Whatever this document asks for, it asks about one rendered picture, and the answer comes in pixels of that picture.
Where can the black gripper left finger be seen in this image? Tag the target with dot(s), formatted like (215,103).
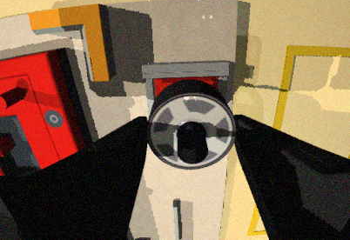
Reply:
(86,196)

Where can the black rubber tyre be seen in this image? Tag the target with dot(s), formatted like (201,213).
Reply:
(186,101)

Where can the yellow rectangular outline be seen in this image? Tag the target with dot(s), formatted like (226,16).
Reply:
(292,51)

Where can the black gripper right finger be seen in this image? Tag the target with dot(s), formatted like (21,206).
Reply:
(302,192)

